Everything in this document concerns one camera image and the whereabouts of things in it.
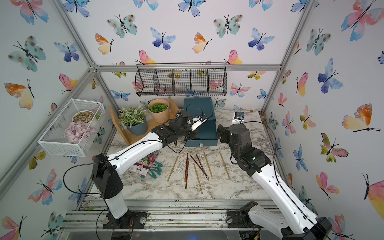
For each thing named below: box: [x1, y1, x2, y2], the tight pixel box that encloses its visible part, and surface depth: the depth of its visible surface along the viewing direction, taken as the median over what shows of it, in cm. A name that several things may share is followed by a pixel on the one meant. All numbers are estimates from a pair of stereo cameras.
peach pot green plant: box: [148, 99, 170, 123], surface depth 99 cm
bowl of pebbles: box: [72, 110, 95, 123], surface depth 72 cm
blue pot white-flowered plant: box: [118, 105, 148, 136], surface depth 89 cm
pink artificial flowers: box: [65, 121, 96, 144], surface depth 65 cm
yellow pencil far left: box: [167, 155, 180, 182], surface depth 93 cm
